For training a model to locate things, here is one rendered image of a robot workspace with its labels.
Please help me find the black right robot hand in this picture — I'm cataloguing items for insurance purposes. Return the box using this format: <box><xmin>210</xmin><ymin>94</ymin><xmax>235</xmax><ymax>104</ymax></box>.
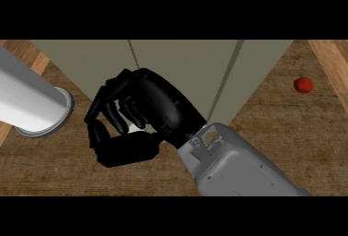
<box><xmin>83</xmin><ymin>67</ymin><xmax>208</xmax><ymax>169</ymax></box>

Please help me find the white cylinder with grey rim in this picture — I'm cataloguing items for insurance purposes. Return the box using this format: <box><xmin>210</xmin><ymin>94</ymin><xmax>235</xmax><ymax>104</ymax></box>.
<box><xmin>0</xmin><ymin>45</ymin><xmax>77</xmax><ymax>139</ymax></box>

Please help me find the white bottle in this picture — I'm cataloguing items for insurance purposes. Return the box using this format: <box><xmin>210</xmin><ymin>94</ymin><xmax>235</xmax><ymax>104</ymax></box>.
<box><xmin>127</xmin><ymin>123</ymin><xmax>158</xmax><ymax>135</ymax></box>

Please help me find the grey-green cabinet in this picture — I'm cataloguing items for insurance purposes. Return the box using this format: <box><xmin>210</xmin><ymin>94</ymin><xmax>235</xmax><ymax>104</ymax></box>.
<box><xmin>30</xmin><ymin>40</ymin><xmax>295</xmax><ymax>124</ymax></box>

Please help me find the red pepper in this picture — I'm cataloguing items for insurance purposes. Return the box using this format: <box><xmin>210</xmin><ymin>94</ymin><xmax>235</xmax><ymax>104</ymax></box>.
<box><xmin>292</xmin><ymin>73</ymin><xmax>316</xmax><ymax>94</ymax></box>

